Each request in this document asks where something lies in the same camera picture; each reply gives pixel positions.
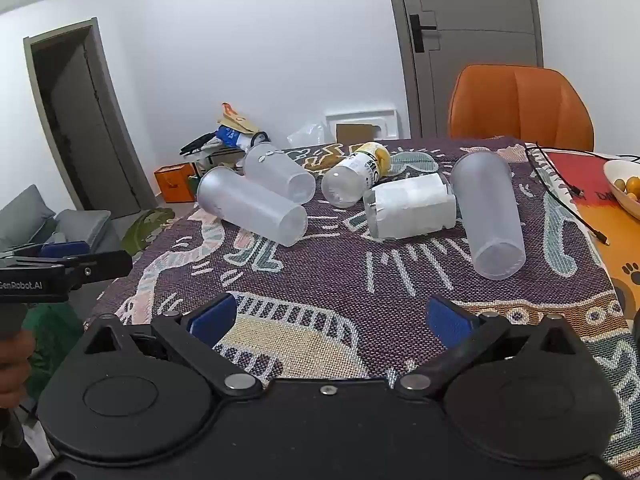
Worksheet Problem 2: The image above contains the green cloth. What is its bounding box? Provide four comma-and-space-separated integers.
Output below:
21, 302, 85, 402

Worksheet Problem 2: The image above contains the person's left hand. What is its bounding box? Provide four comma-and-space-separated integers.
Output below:
0, 330, 37, 410

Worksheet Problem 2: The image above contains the purple patterned woven blanket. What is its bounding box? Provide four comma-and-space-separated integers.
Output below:
85, 135, 640, 477

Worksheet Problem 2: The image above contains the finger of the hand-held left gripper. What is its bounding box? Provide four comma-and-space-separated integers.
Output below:
61, 251, 134, 291
0, 241, 92, 264

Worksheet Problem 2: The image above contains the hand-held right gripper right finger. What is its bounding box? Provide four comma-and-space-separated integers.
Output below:
388, 293, 595, 402

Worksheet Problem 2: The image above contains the frosted cup with silver mark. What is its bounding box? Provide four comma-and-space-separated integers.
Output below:
243, 142, 317, 205

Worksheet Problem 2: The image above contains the tall frosted plastic cup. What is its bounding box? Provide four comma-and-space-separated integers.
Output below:
450, 151, 527, 281

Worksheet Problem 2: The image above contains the blue white packet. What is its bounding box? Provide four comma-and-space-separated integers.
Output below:
214, 124, 257, 152

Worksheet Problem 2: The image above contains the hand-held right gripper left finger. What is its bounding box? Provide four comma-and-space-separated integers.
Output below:
82, 293, 262, 402

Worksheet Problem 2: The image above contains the tan paper bag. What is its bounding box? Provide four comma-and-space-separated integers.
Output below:
217, 102, 259, 137

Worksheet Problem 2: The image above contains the white paper wrapped cup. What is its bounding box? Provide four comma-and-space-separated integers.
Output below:
363, 172, 458, 241

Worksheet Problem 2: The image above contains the orange paw print mat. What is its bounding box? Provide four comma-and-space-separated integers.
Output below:
542, 149, 640, 322

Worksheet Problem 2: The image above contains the white framed panel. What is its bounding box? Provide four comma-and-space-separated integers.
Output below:
325, 108, 400, 144

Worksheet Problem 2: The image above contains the orange chair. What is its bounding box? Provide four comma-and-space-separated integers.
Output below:
447, 64, 596, 153

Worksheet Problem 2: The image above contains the orange box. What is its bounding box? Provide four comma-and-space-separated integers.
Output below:
153, 162, 197, 204

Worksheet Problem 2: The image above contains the grey door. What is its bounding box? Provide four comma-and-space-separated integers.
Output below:
384, 0, 545, 140

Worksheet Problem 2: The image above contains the wide frosted plastic cup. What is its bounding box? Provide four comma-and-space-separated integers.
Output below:
197, 165, 309, 248

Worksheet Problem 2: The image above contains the yellow label plastic cup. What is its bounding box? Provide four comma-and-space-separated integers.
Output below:
321, 141, 392, 209

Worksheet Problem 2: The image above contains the grey sofa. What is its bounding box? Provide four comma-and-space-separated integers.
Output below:
0, 184, 124, 321

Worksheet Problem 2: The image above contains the white bowl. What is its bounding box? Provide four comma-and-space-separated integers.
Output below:
602, 158, 640, 221

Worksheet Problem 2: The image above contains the clear plastic bag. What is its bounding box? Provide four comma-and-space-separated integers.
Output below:
286, 122, 327, 150

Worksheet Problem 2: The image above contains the black cable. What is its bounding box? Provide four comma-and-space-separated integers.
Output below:
525, 142, 640, 247

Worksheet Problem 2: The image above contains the brown cardboard piece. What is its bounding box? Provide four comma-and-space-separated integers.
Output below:
335, 123, 374, 146

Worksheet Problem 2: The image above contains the black door handle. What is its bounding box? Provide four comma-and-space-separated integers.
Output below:
408, 13, 439, 54

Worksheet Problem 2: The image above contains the black folded item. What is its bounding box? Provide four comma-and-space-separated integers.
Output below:
179, 131, 222, 156

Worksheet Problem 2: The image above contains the dark doorway frame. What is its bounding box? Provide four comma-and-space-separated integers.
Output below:
23, 18, 159, 219

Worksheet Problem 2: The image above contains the green bag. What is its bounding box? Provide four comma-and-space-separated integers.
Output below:
121, 208, 176, 257

